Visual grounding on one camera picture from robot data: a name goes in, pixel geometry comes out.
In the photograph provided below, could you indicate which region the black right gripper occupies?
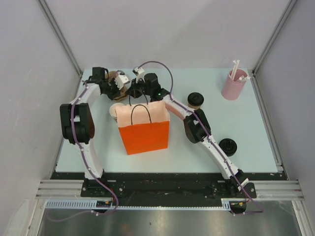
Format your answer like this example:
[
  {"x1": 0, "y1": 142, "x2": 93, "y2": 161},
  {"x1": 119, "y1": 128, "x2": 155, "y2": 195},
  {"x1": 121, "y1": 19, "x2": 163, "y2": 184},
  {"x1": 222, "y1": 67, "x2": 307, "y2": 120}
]
[{"x1": 126, "y1": 77, "x2": 153, "y2": 99}]

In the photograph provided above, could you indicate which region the brown pulp cup carrier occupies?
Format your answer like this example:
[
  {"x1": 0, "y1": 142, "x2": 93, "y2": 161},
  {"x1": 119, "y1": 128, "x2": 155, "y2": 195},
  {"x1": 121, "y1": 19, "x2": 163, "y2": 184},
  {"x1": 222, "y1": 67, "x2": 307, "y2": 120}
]
[{"x1": 108, "y1": 70, "x2": 127, "y2": 101}]

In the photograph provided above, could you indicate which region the stack of brown paper cups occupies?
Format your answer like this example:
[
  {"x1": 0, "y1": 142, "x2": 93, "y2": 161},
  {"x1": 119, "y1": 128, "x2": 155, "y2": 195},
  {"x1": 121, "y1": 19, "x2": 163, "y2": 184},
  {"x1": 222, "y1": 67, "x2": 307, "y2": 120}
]
[{"x1": 109, "y1": 103, "x2": 124, "y2": 122}]

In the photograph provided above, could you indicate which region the orange paper bag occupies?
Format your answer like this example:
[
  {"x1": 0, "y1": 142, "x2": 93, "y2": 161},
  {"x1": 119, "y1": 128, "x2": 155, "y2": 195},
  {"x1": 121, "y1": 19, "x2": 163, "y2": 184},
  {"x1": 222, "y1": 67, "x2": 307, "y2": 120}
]
[{"x1": 115, "y1": 101, "x2": 170, "y2": 155}]

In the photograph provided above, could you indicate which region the brown paper cup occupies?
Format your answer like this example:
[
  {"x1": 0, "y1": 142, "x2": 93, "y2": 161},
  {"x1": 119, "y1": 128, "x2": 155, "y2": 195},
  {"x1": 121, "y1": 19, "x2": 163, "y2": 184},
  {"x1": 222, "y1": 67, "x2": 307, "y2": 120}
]
[{"x1": 189, "y1": 103, "x2": 202, "y2": 110}]

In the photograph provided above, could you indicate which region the stack of black lids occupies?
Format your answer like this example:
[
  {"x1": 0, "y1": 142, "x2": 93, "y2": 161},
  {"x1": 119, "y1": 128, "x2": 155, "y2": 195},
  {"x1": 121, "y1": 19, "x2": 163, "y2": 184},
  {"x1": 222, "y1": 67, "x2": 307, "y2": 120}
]
[{"x1": 219, "y1": 138, "x2": 237, "y2": 157}]

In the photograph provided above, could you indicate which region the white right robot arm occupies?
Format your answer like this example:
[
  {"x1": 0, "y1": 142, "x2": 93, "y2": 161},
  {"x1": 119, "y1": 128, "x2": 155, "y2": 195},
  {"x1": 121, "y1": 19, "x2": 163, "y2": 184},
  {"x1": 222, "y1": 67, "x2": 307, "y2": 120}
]
[{"x1": 127, "y1": 70, "x2": 249, "y2": 197}]

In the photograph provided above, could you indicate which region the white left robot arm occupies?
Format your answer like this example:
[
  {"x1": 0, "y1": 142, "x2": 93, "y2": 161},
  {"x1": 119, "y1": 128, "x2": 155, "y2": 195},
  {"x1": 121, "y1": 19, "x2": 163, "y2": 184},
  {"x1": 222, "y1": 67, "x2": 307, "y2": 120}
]
[{"x1": 60, "y1": 67, "x2": 124, "y2": 197}]

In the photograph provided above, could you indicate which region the pink cylindrical holder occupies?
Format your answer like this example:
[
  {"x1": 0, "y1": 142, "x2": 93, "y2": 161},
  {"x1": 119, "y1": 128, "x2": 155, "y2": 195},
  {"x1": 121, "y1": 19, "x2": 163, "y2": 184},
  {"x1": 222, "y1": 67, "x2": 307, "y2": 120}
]
[{"x1": 221, "y1": 69, "x2": 247, "y2": 101}]

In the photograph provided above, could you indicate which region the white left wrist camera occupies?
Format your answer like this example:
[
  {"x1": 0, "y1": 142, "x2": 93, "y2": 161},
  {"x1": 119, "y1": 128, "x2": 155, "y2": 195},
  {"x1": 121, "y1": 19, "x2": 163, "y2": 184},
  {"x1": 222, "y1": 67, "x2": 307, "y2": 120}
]
[{"x1": 114, "y1": 73, "x2": 130, "y2": 90}]

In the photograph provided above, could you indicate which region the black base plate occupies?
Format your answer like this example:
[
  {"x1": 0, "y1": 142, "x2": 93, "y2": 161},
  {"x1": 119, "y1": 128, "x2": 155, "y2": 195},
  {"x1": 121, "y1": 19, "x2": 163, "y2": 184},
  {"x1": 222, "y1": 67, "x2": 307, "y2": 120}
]
[{"x1": 50, "y1": 172, "x2": 287, "y2": 198}]

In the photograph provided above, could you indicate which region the white cable duct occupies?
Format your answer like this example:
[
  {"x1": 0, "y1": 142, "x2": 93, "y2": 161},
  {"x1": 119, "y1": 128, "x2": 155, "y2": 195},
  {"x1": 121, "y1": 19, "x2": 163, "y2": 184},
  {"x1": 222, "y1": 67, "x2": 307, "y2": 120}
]
[{"x1": 46, "y1": 199, "x2": 231, "y2": 211}]

